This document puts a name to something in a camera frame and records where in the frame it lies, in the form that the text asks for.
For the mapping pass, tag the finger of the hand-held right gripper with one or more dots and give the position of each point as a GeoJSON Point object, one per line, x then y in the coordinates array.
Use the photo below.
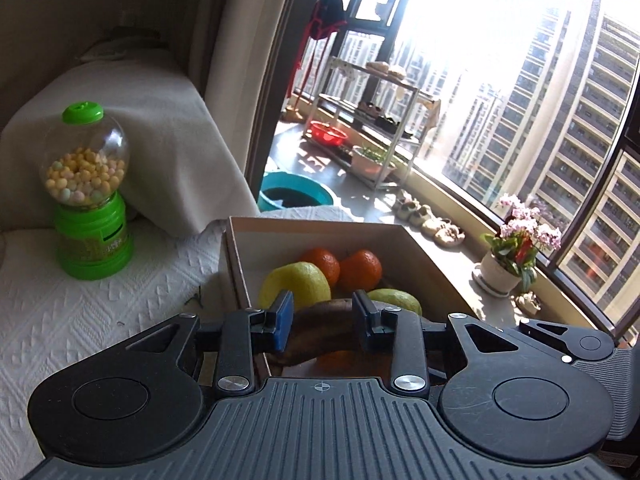
{"type": "Point", "coordinates": [565, 342]}

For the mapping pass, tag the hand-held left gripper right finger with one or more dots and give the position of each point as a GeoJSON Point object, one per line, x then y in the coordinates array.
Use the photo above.
{"type": "Point", "coordinates": [362, 320]}

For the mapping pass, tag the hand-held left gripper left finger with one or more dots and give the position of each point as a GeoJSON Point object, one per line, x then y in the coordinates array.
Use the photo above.
{"type": "Point", "coordinates": [284, 320]}

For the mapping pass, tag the overripe brown banana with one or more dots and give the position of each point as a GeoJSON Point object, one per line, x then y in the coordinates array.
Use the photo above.
{"type": "Point", "coordinates": [325, 327]}

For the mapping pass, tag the large green citrus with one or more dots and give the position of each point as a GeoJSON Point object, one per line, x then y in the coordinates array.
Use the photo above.
{"type": "Point", "coordinates": [295, 282]}

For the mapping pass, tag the yellow-green pear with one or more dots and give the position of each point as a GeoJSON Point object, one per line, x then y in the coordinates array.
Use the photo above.
{"type": "Point", "coordinates": [397, 301]}

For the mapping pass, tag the orange tangerine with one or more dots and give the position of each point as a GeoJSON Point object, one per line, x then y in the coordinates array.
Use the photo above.
{"type": "Point", "coordinates": [326, 262]}
{"type": "Point", "coordinates": [360, 270]}

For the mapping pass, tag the pink cardboard box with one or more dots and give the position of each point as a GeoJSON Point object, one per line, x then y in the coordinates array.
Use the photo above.
{"type": "Point", "coordinates": [425, 260]}

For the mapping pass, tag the cushion on sofa arm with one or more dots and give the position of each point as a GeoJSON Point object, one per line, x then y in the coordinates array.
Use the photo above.
{"type": "Point", "coordinates": [125, 45]}

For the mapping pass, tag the small succulent pot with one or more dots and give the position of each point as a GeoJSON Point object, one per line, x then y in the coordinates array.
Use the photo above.
{"type": "Point", "coordinates": [527, 304]}

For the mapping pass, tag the potted pink flower plant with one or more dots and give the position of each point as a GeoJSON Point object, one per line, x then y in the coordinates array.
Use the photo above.
{"type": "Point", "coordinates": [500, 272]}

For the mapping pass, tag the beige shoe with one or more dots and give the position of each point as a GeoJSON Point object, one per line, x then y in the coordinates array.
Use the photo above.
{"type": "Point", "coordinates": [405, 205]}
{"type": "Point", "coordinates": [450, 236]}
{"type": "Point", "coordinates": [435, 227]}
{"type": "Point", "coordinates": [421, 214]}

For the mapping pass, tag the teal plastic basin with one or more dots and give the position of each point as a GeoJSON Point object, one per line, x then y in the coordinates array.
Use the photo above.
{"type": "Point", "coordinates": [295, 195]}

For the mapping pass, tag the white planter with sprouts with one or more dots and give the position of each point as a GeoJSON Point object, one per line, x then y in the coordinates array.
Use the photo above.
{"type": "Point", "coordinates": [372, 164]}

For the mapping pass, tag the white textured tablecloth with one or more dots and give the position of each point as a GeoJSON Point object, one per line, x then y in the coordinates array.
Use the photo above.
{"type": "Point", "coordinates": [100, 320]}

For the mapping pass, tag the red plastic basket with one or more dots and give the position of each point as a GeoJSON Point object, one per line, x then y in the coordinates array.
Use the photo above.
{"type": "Point", "coordinates": [329, 133]}

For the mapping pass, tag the dark shoes on rack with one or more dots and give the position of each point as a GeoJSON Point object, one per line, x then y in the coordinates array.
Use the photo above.
{"type": "Point", "coordinates": [377, 115]}

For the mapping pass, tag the green candy dispenser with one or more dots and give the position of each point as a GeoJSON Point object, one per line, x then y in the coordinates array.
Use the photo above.
{"type": "Point", "coordinates": [92, 240]}

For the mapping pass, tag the metal shoe rack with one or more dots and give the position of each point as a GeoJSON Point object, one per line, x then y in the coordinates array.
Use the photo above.
{"type": "Point", "coordinates": [410, 110]}

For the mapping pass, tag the beige shoes on rack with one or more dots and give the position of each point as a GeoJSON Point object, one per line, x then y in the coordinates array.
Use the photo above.
{"type": "Point", "coordinates": [385, 69]}

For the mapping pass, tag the beige curtain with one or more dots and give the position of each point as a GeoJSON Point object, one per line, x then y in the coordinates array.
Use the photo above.
{"type": "Point", "coordinates": [240, 60]}

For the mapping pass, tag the hanging red and black garment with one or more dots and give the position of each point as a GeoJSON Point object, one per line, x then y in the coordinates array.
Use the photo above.
{"type": "Point", "coordinates": [325, 15]}

